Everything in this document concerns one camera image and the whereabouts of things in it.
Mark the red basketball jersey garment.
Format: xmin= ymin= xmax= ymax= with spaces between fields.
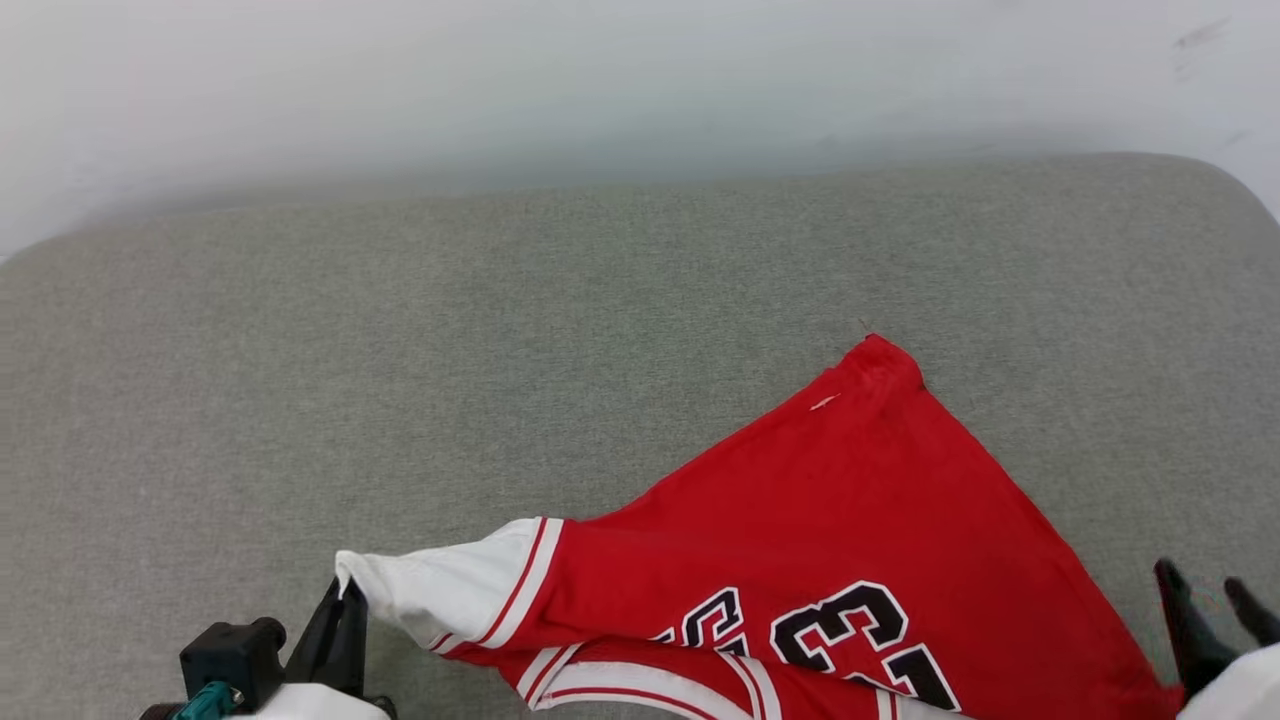
xmin=334 ymin=333 xmax=1187 ymax=720

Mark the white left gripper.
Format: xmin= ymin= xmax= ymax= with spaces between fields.
xmin=228 ymin=578 xmax=397 ymax=720

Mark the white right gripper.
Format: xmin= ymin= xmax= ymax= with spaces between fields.
xmin=1154 ymin=557 xmax=1280 ymax=720

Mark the teal left cable connector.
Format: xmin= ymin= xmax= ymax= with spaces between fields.
xmin=183 ymin=681 xmax=243 ymax=720

